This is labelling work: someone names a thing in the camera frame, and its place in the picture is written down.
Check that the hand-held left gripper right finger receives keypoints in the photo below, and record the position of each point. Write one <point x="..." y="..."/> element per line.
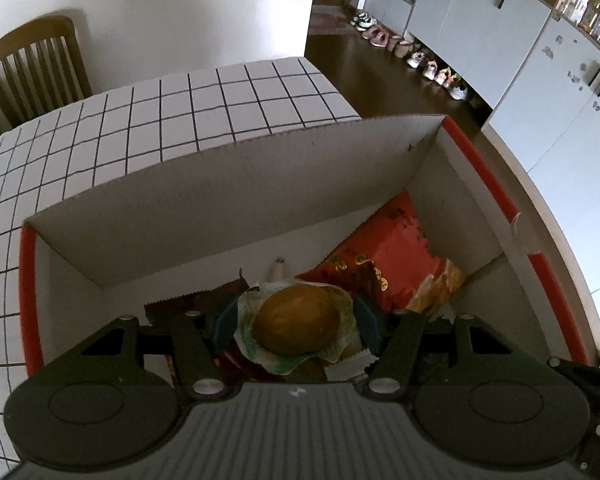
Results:
<point x="369" y="322"/>

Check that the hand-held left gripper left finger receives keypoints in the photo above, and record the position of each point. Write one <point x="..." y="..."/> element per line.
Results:
<point x="224" y="327"/>

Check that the bun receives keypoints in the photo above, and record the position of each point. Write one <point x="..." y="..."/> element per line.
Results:
<point x="297" y="322"/>

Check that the red chips bag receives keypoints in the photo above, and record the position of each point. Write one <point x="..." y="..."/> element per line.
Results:
<point x="395" y="255"/>

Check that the red cardboard box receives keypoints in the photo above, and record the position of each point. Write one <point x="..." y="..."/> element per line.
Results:
<point x="180" y="220"/>

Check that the checked white tablecloth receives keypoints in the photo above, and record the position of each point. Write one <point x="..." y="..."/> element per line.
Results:
<point x="130" y="125"/>

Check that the row of shoes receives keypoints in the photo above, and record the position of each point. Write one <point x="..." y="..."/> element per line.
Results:
<point x="415" y="55"/>

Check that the doormat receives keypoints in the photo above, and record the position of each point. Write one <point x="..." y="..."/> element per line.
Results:
<point x="327" y="21"/>

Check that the wooden chair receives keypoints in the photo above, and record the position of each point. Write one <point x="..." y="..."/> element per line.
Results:
<point x="35" y="70"/>

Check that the group of glass jars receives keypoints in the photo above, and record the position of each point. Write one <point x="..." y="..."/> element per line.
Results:
<point x="587" y="12"/>

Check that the white wooden wall cabinet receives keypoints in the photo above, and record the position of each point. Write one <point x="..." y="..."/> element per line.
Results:
<point x="480" y="5"/>

